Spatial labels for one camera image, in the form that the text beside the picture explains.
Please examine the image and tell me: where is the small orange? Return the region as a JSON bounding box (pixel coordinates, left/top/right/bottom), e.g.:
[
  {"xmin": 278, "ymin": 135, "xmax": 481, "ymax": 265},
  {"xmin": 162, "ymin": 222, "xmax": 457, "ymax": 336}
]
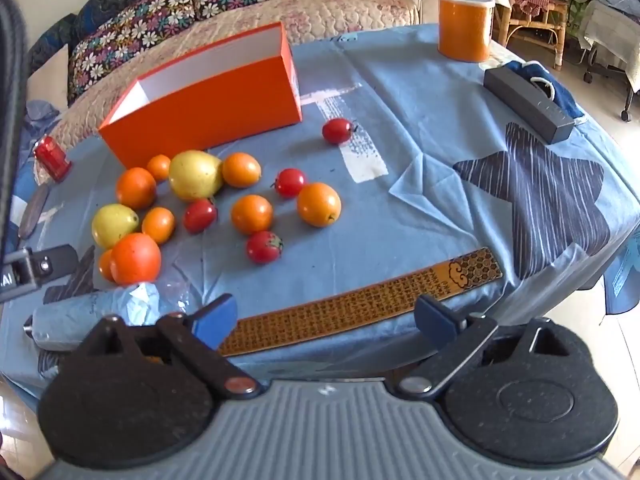
[
  {"xmin": 98, "ymin": 249, "xmax": 115, "ymax": 283},
  {"xmin": 146, "ymin": 155, "xmax": 170, "ymax": 183},
  {"xmin": 141, "ymin": 207, "xmax": 176, "ymax": 246}
]

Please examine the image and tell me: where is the large orange persimmon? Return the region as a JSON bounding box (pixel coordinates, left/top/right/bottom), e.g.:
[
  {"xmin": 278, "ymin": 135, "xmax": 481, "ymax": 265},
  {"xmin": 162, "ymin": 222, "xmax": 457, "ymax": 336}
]
[{"xmin": 111, "ymin": 233, "xmax": 162, "ymax": 286}]

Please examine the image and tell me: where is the small yellow pear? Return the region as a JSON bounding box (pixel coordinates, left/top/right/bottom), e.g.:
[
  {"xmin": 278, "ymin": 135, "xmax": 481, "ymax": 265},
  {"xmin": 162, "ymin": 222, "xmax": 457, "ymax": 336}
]
[{"xmin": 91, "ymin": 204, "xmax": 139, "ymax": 249}]

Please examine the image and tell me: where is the red tomato front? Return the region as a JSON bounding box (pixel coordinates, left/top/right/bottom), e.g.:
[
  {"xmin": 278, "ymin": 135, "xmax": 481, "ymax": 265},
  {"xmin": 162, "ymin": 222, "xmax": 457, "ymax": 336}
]
[{"xmin": 245, "ymin": 231, "xmax": 283, "ymax": 264}]

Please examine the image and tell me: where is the red tomato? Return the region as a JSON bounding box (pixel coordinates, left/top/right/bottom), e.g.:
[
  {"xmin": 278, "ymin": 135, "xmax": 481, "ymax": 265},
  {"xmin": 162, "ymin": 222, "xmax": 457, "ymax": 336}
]
[
  {"xmin": 245, "ymin": 231, "xmax": 283, "ymax": 264},
  {"xmin": 321, "ymin": 117, "xmax": 356, "ymax": 145},
  {"xmin": 272, "ymin": 168, "xmax": 306, "ymax": 200},
  {"xmin": 182, "ymin": 198, "xmax": 218, "ymax": 234}
]

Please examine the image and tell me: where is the orange with stem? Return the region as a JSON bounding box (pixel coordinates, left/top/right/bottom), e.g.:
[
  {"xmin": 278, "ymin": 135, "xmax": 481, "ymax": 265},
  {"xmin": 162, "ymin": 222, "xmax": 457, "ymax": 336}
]
[{"xmin": 115, "ymin": 167, "xmax": 156, "ymax": 210}]

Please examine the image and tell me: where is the large yellow pear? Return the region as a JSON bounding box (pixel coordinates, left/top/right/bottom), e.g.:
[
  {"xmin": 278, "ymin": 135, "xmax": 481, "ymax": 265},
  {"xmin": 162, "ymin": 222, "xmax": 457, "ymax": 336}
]
[{"xmin": 168, "ymin": 150, "xmax": 224, "ymax": 203}]

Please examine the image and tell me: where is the large orange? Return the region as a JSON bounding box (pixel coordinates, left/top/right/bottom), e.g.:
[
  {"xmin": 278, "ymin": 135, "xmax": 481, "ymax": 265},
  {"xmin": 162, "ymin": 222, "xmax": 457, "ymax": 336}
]
[{"xmin": 296, "ymin": 182, "xmax": 342, "ymax": 228}]

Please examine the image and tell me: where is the carved wooden ruler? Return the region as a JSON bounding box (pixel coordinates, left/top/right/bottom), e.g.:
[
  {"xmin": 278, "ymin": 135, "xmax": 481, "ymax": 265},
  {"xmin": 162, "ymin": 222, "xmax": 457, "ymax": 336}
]
[{"xmin": 219, "ymin": 247, "xmax": 502, "ymax": 356}]

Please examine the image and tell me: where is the grey glasses case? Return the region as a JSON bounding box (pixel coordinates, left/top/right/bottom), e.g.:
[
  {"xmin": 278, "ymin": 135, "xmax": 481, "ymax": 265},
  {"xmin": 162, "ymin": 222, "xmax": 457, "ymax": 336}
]
[{"xmin": 17, "ymin": 183, "xmax": 50, "ymax": 240}]

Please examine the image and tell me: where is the folded blue umbrella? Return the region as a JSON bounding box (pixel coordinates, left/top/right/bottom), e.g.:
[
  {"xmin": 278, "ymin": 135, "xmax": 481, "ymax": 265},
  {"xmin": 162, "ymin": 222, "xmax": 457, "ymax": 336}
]
[{"xmin": 23, "ymin": 283, "xmax": 198, "ymax": 352}]

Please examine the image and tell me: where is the red soda can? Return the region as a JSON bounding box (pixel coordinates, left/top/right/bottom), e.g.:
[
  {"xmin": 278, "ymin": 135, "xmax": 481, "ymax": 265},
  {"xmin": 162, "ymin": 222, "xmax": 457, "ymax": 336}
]
[{"xmin": 34, "ymin": 134, "xmax": 72, "ymax": 182}]

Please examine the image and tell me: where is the blue tablecloth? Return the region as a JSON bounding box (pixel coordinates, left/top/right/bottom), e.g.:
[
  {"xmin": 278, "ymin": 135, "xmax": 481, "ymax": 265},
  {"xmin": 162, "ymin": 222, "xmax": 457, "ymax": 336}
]
[{"xmin": 0, "ymin": 23, "xmax": 640, "ymax": 401}]

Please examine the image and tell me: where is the cream pillow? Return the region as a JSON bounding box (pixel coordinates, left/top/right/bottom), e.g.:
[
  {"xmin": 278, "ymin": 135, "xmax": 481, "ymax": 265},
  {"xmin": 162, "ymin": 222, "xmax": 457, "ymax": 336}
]
[{"xmin": 26, "ymin": 44, "xmax": 68, "ymax": 112}]

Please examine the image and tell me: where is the dark grey rectangular box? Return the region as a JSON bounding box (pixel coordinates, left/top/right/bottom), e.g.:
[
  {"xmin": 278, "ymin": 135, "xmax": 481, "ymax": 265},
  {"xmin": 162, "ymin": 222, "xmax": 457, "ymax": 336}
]
[{"xmin": 483, "ymin": 66, "xmax": 575, "ymax": 144}]

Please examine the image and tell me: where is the orange cardboard box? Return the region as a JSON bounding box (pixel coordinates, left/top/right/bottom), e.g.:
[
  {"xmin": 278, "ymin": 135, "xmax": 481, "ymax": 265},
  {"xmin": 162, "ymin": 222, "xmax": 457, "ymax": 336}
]
[{"xmin": 99, "ymin": 22, "xmax": 303, "ymax": 168}]

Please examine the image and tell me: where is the dark blue cloth pouch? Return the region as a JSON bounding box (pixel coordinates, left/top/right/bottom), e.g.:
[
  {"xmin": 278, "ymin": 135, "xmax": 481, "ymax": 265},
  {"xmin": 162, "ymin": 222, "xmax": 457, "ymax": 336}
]
[{"xmin": 504, "ymin": 61, "xmax": 586, "ymax": 124}]

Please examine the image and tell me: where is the left floral cushion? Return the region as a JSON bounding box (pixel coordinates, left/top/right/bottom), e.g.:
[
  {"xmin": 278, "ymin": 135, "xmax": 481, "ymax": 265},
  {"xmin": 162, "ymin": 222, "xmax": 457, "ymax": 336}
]
[{"xmin": 67, "ymin": 0, "xmax": 195, "ymax": 102}]

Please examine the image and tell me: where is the rattan chair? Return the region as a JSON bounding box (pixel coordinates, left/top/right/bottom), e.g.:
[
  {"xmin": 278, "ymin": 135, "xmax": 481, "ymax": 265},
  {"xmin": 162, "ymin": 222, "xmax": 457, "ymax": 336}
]
[{"xmin": 494, "ymin": 0, "xmax": 570, "ymax": 70}]

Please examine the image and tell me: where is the orange plastic canister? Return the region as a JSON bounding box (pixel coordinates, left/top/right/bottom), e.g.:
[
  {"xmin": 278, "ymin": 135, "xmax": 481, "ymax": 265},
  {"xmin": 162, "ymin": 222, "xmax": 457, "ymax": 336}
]
[{"xmin": 438, "ymin": 0, "xmax": 496, "ymax": 63}]

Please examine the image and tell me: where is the black braided cable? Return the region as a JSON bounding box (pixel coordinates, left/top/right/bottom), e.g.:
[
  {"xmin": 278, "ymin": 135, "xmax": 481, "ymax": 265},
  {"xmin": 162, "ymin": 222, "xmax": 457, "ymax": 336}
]
[{"xmin": 0, "ymin": 0, "xmax": 30, "ymax": 261}]

